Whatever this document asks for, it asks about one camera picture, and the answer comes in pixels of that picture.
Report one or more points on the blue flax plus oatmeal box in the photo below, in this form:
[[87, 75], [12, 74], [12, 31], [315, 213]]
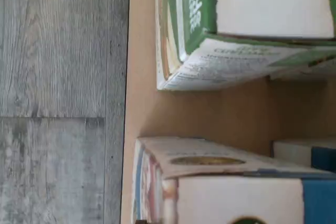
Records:
[[302, 153], [223, 197]]

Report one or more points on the wooden oatmeal shelf board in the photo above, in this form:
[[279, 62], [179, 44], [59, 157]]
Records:
[[223, 113]]

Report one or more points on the green apple cinnamon oatmeal box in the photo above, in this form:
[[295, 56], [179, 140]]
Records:
[[236, 11]]

